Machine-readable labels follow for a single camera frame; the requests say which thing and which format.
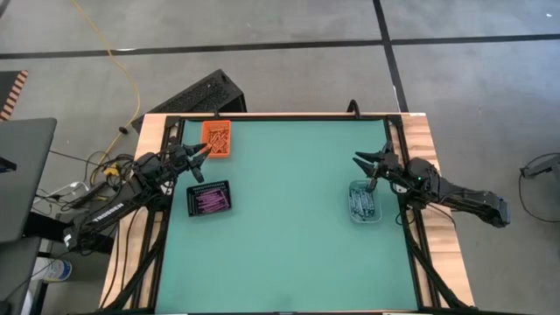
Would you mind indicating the grey desk top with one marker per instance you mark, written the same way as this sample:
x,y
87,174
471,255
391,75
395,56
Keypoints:
x,y
22,175

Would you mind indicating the black metal table frame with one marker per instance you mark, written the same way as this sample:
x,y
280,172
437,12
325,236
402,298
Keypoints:
x,y
171,121

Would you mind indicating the black orange-striped floor mat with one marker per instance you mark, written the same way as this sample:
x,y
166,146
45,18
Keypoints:
x,y
9,94

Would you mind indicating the grey chair base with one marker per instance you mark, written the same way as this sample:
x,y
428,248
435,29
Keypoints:
x,y
542,165

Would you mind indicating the pale green plastic bin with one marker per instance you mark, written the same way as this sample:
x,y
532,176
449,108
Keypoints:
x,y
350,219

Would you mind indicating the grey cabinet panel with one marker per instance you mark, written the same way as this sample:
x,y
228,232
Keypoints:
x,y
17,275

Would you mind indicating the white bottle with blue label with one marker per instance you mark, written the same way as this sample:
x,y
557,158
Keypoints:
x,y
54,269

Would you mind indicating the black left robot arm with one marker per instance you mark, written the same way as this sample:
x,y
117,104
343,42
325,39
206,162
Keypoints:
x,y
114,205

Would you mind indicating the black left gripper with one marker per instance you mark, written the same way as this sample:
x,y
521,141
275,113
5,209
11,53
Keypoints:
x,y
177,164

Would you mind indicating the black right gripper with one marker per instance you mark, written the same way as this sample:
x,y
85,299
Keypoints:
x,y
387,168

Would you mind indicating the orange plastic basket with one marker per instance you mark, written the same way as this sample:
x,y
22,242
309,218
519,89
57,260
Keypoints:
x,y
202,127

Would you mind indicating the green table mat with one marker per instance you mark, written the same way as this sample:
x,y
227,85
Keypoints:
x,y
284,240

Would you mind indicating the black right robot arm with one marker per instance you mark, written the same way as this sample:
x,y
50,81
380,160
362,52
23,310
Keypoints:
x,y
459,197

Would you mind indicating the black perforated box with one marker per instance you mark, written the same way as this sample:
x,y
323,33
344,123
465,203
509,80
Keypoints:
x,y
205,94

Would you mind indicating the black desk clamp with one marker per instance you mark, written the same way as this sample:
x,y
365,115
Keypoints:
x,y
6,165

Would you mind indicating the black desk beam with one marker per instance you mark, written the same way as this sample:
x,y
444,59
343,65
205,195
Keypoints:
x,y
48,227

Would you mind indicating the black plastic basket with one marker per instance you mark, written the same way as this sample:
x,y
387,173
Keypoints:
x,y
189,210

